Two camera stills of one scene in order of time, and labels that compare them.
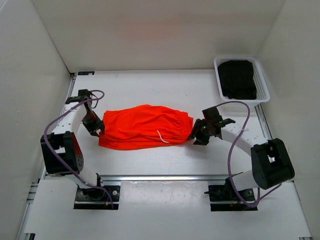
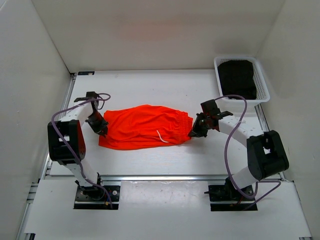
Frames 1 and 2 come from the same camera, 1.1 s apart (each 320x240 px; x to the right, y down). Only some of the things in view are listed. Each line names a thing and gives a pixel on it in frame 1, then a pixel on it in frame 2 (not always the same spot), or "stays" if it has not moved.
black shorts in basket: (236, 79) stays
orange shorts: (145, 126) stays
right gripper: (200, 140) → (195, 131)
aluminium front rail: (145, 177) stays
